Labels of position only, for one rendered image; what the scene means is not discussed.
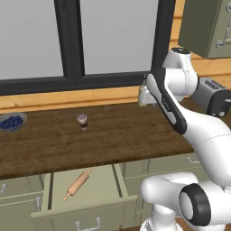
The grey bowl of blueberries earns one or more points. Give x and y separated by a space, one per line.
11 122

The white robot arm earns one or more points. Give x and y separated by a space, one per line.
207 135

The wooden rolling pin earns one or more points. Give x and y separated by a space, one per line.
77 184

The black framed window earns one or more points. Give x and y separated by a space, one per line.
72 60

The olive green wall cupboard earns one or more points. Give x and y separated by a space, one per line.
198 27

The silver black toaster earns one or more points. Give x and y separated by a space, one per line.
210 93

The open olive green drawer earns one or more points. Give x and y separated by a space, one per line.
90 192

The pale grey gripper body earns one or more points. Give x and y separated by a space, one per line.
145 97

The olive green drawer front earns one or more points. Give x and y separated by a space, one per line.
21 186
168 164

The glass cup with brown drink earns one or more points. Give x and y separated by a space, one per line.
82 121

